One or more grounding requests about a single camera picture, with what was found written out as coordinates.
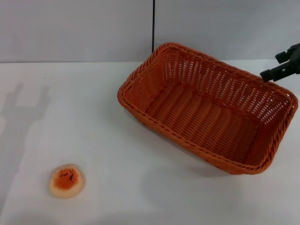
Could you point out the round bun with orange glaze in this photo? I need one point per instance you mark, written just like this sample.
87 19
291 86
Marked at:
66 181

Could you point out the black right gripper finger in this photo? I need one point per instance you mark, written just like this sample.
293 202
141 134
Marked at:
279 72
287 55

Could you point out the orange woven plastic basket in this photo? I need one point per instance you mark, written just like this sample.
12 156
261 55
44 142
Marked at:
199 122

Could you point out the black vertical wall strip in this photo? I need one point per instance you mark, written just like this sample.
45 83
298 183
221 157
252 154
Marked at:
153 23

